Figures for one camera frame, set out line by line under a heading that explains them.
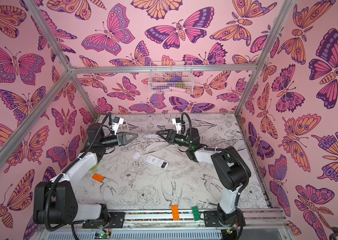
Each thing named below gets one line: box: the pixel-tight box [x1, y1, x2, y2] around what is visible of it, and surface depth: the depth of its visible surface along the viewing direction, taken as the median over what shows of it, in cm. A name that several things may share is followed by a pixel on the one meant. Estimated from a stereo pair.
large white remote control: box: [145, 154, 169, 170], surface depth 95 cm
